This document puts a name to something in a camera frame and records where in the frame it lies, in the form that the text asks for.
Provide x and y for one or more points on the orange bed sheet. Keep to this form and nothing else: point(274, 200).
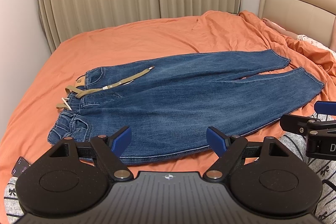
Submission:
point(36, 113)

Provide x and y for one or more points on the beige padded headboard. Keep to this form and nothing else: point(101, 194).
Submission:
point(313, 18)

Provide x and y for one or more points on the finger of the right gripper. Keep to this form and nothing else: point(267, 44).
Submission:
point(295, 124)
point(325, 107)

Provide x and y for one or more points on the blue denim jeans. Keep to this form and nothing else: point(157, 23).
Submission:
point(169, 109)

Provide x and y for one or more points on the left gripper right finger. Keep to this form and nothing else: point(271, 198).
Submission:
point(230, 151)

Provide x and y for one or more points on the grey patterned blanket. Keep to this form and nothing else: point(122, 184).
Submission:
point(278, 183)

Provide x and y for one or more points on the dark smartphone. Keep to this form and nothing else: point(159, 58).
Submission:
point(20, 166)

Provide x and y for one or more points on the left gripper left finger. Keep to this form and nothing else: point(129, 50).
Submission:
point(108, 149)

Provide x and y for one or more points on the khaki webbing belt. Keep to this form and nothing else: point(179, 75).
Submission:
point(80, 82)

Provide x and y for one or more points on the white floral pillow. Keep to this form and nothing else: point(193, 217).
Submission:
point(313, 42)

